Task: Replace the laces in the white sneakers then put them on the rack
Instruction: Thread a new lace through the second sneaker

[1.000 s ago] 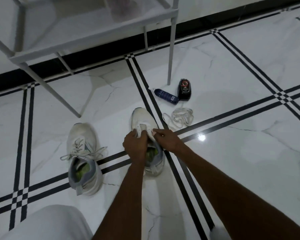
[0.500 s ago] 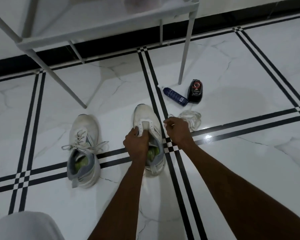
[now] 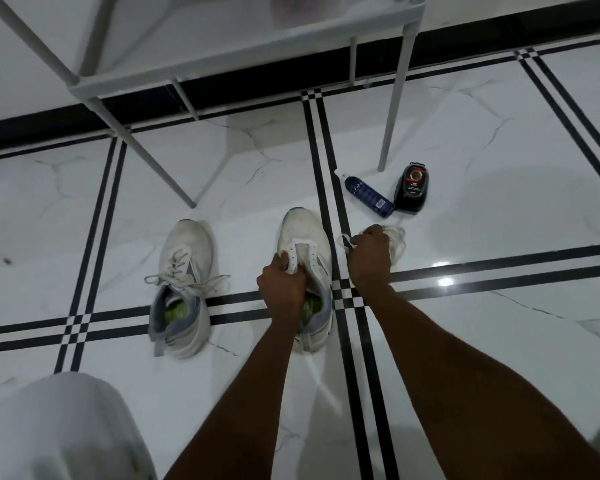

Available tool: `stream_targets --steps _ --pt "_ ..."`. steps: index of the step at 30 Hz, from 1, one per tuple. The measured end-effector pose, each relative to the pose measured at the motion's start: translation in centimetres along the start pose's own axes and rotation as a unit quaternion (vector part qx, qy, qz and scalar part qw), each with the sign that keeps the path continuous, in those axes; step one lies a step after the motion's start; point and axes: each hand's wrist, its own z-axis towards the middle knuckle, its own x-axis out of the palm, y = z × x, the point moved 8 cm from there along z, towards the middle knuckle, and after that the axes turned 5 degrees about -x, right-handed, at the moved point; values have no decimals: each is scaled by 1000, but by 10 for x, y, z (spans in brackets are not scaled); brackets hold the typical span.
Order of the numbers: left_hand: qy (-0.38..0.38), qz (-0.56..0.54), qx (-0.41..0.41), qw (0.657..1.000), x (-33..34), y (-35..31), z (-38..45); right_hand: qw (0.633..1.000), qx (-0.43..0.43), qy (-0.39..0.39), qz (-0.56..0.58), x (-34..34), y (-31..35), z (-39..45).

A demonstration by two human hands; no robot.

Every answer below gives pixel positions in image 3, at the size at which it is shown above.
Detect person's right hand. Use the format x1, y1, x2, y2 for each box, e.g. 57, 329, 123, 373
345, 223, 395, 297

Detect person's left hand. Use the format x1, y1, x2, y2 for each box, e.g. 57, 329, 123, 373
255, 251, 309, 331

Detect white shoelace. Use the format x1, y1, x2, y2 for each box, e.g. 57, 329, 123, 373
143, 246, 232, 301
339, 224, 407, 269

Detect white sneaker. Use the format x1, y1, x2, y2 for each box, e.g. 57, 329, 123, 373
276, 207, 335, 355
145, 218, 232, 361

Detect person's right forearm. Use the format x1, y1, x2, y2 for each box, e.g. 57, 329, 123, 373
362, 284, 600, 480

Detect person's left forearm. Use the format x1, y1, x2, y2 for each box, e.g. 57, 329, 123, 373
163, 319, 301, 480

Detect black shoe polish container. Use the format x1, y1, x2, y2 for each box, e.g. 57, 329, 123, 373
393, 161, 431, 215

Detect grey metal shelf rack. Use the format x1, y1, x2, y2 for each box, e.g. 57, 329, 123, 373
0, 0, 427, 209

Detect dark blue spray bottle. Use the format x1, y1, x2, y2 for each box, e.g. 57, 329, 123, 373
333, 169, 397, 219

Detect white shorts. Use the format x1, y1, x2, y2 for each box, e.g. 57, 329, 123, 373
0, 372, 157, 480

